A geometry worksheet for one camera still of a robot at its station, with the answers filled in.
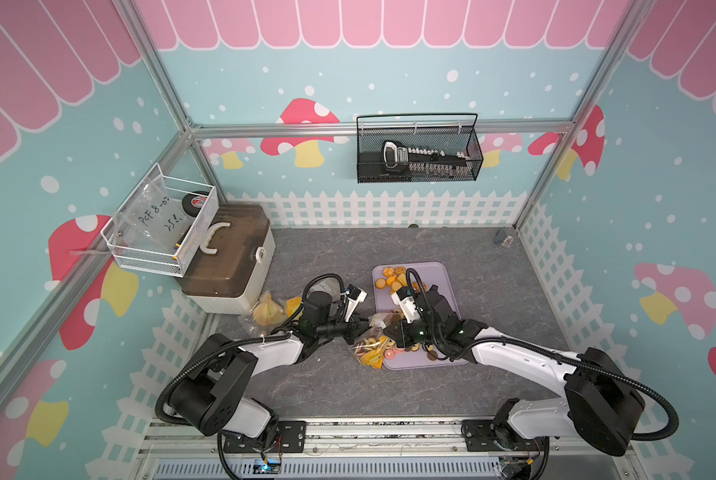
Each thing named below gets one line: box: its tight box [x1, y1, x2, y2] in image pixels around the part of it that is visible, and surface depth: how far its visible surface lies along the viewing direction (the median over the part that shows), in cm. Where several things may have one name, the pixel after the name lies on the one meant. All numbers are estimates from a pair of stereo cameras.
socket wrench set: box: [382, 140, 471, 175], surface depth 91 cm
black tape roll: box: [182, 193, 208, 217], surface depth 82 cm
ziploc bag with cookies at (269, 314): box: [246, 292, 303, 335], surface depth 93 cm
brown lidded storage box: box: [177, 203, 276, 315], surface depth 92 cm
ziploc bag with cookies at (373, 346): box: [351, 313, 396, 370], surface depth 82 cm
